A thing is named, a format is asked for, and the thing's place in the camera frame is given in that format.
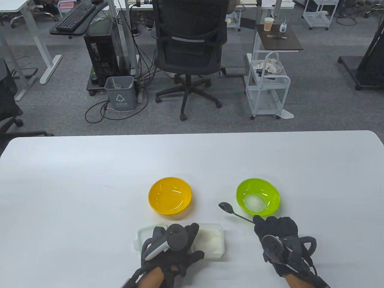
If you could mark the person's right forearm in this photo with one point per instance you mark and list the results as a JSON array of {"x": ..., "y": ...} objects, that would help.
[{"x": 297, "y": 282}]

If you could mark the dark brown side table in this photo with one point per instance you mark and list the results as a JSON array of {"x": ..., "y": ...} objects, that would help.
[{"x": 285, "y": 43}]

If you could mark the yellow plastic bowl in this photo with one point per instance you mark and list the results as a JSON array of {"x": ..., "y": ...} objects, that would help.
[{"x": 169, "y": 195}]

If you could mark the clear plastic sugar container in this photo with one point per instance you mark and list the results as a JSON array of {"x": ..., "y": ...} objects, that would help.
[{"x": 217, "y": 256}]

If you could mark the black pen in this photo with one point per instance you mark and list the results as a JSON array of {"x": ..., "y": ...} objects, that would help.
[{"x": 276, "y": 36}]

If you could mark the white mesh utility cart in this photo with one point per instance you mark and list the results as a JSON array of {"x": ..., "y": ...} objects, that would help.
[{"x": 285, "y": 96}]

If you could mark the paper cup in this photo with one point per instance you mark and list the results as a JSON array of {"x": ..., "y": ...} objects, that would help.
[{"x": 269, "y": 24}]

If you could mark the white sugar heap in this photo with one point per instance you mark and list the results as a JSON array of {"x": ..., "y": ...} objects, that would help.
[{"x": 255, "y": 202}]

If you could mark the black mesh office chair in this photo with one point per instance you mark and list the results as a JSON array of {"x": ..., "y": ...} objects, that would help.
[{"x": 189, "y": 45}]

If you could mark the crumpled white cloth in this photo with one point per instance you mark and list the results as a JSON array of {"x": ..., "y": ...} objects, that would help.
[{"x": 270, "y": 64}]

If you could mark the small white cart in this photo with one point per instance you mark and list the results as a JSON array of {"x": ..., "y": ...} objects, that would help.
[{"x": 234, "y": 22}]

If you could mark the translucent container lid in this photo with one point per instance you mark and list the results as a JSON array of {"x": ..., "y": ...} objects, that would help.
[{"x": 142, "y": 234}]

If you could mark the black keyboard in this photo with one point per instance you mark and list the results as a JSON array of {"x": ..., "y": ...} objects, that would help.
[{"x": 75, "y": 18}]

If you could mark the black keyboard tray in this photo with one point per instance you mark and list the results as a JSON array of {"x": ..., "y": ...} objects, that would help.
[{"x": 64, "y": 33}]

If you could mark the black wrist camera unit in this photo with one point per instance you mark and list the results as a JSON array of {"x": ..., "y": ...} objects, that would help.
[
  {"x": 321, "y": 283},
  {"x": 127, "y": 283}
]

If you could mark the white standing desk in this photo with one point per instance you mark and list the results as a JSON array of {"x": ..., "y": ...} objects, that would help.
[{"x": 51, "y": 69}]

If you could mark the black computer tower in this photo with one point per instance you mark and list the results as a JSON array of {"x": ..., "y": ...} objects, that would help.
[{"x": 100, "y": 60}]

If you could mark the black armchair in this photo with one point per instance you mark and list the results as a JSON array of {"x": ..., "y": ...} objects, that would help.
[{"x": 7, "y": 90}]

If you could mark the small white bottle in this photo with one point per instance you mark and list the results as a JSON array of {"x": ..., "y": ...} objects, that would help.
[{"x": 283, "y": 28}]

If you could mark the person's left forearm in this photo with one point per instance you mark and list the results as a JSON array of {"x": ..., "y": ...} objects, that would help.
[{"x": 150, "y": 279}]

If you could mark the green plastic bowl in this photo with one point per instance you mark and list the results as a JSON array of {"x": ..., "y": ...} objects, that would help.
[{"x": 258, "y": 186}]

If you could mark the black computer stand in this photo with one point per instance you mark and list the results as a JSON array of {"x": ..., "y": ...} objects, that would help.
[{"x": 91, "y": 87}]

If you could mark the person's right hand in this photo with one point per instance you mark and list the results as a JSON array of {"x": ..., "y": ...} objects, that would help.
[{"x": 279, "y": 228}]

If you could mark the grey recycling bin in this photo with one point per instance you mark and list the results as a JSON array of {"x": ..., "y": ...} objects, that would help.
[{"x": 120, "y": 96}]

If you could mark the long white desk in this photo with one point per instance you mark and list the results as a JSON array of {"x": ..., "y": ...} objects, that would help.
[{"x": 282, "y": 3}]

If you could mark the pink box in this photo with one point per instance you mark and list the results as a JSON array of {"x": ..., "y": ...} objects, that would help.
[{"x": 66, "y": 4}]

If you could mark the black and white controller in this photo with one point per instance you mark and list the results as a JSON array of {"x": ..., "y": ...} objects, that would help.
[
  {"x": 177, "y": 237},
  {"x": 271, "y": 249}
]

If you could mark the person's left hand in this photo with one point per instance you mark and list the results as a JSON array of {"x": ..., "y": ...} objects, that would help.
[{"x": 180, "y": 259}]

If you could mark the black floor stand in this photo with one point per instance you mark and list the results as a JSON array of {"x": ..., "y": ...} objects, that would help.
[{"x": 369, "y": 69}]

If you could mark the white flat plate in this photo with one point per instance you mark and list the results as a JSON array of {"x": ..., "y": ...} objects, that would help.
[{"x": 287, "y": 115}]

